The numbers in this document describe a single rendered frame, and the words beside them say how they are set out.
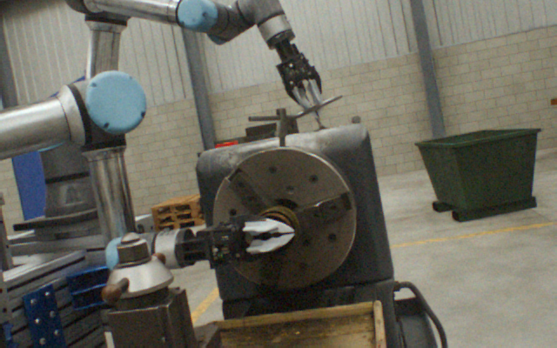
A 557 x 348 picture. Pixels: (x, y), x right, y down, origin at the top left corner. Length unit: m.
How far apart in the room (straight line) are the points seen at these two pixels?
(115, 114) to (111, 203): 0.23
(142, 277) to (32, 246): 0.93
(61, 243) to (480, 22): 10.56
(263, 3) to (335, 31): 10.02
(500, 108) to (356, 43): 3.24
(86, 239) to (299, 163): 0.59
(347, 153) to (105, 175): 0.56
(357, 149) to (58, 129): 0.67
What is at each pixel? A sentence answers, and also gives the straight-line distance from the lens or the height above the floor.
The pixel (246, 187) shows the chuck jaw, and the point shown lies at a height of 1.17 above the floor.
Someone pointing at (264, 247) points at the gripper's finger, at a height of 1.07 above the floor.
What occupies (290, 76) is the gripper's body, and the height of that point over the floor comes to 1.39.
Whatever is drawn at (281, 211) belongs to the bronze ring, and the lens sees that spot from 1.00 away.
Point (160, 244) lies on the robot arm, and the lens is 0.99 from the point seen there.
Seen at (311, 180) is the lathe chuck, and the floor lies 1.15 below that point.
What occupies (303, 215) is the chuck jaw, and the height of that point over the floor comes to 1.10.
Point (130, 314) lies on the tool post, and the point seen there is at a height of 1.10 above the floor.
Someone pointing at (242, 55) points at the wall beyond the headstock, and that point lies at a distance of 11.50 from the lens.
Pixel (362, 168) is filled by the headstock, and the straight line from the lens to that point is 1.25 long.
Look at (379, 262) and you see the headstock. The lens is 1.29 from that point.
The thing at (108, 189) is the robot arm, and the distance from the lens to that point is 1.12.
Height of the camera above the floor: 1.27
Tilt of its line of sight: 3 degrees down
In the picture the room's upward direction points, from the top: 10 degrees counter-clockwise
